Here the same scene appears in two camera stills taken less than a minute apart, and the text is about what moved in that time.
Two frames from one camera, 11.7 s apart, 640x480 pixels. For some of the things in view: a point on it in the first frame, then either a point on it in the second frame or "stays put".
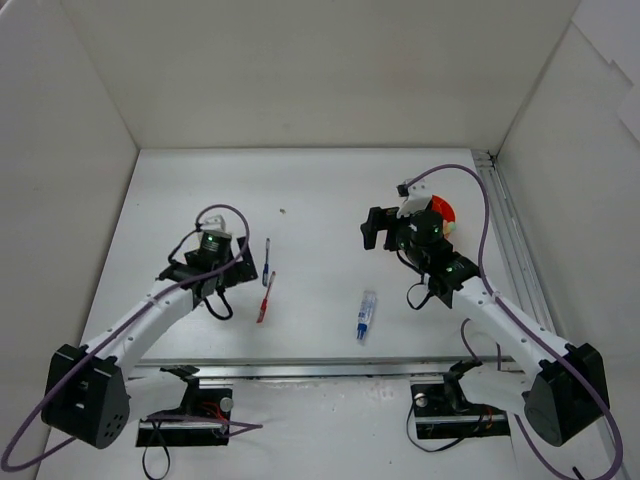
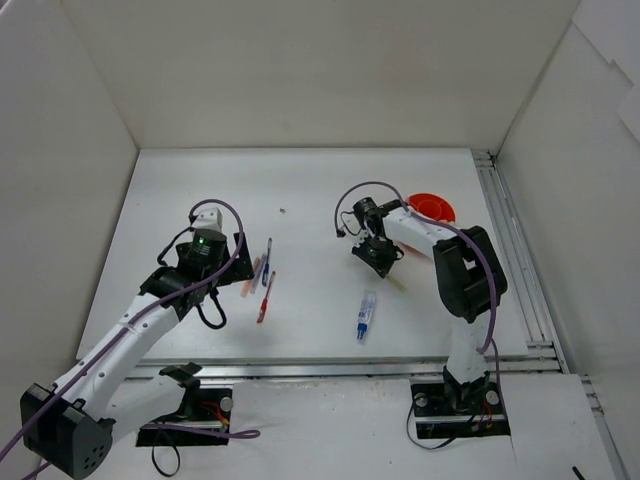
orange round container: [446, 212] stays put
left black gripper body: [245, 265] stays put
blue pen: [265, 274] stays put
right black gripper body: [388, 228] to [378, 257]
